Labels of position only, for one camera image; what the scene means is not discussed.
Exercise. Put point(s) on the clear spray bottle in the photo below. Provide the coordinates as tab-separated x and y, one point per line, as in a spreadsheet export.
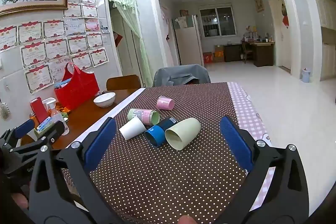
55	112

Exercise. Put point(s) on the white bowl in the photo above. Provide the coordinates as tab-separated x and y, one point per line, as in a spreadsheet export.
104	99

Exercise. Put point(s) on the red bag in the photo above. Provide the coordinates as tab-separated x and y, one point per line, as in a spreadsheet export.
77	90

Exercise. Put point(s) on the white cup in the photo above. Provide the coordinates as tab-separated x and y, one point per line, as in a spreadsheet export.
132	128

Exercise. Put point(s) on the white refrigerator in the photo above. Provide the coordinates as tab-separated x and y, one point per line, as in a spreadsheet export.
187	43

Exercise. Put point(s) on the blue cup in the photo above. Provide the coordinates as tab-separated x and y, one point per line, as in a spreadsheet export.
157	134

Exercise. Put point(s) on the group of wall certificates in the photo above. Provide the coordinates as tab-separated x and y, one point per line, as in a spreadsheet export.
56	49

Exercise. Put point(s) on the wooden desk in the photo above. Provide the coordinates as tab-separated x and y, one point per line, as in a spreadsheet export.
262	52

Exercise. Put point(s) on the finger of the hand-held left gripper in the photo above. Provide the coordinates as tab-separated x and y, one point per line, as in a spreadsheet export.
53	132
25	128

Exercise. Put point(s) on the red door decoration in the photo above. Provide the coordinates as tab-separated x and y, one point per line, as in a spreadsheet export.
285	19

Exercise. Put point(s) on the dark low cabinet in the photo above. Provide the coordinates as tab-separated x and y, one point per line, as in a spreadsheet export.
232	53

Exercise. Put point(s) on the chair with grey jacket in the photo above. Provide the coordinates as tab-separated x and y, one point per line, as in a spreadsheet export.
181	75

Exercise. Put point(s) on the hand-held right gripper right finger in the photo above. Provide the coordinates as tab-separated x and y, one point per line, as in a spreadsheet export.
236	142

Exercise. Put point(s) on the pink checked tablecloth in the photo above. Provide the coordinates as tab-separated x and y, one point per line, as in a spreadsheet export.
246	111

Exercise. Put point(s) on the person's left hand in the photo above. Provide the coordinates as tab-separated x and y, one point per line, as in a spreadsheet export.
19	200

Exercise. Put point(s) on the blue and white box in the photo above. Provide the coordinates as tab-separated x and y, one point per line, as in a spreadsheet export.
46	124

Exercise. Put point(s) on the window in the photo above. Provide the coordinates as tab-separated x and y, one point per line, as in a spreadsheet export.
216	22

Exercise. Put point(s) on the small framed picture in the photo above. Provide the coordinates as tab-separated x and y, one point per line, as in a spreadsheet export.
258	3

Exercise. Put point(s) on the blue trash bin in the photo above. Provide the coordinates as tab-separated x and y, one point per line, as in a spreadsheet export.
306	75

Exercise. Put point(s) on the green door curtain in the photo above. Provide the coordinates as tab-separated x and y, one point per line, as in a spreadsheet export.
131	19

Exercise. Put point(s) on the pale green cup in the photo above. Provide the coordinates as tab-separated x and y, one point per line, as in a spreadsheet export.
183	132

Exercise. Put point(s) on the red cardboard box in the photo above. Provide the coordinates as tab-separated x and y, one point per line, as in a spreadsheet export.
208	58

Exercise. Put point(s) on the green and pink patterned cup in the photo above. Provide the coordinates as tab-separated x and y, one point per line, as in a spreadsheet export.
143	116

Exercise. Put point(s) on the orange cardboard box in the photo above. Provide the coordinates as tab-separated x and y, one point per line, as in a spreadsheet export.
218	54

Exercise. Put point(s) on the dark wooden chair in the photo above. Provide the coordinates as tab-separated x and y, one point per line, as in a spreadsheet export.
245	52

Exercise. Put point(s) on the white door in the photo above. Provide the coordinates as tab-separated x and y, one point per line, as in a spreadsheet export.
277	37

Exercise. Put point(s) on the brown dotted tablecloth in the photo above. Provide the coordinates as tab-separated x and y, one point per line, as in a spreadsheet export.
157	176

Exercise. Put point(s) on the white wall cabinet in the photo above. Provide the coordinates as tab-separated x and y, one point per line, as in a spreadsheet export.
323	16

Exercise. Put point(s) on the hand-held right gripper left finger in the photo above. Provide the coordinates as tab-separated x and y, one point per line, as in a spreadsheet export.
99	145

